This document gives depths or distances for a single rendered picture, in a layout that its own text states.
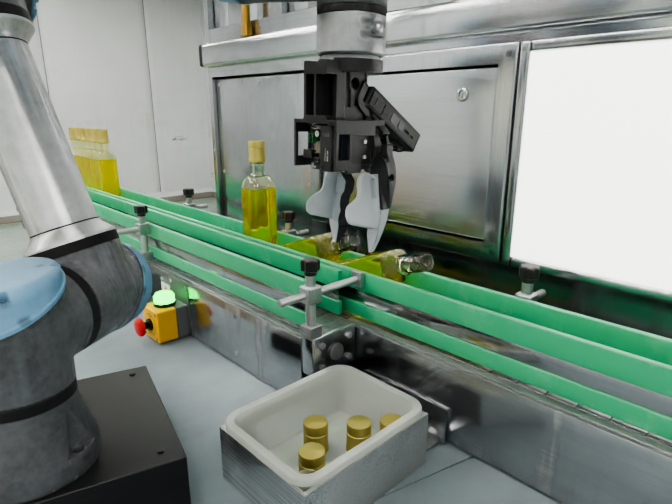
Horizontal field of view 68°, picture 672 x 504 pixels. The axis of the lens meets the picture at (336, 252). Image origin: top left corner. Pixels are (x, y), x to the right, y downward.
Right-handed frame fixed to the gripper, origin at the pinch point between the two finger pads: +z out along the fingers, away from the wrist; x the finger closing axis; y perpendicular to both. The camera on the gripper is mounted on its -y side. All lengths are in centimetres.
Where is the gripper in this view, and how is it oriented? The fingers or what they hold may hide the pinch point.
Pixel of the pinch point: (358, 236)
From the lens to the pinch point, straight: 61.5
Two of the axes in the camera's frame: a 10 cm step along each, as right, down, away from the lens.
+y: -7.4, 1.7, -6.5
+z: -0.2, 9.6, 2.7
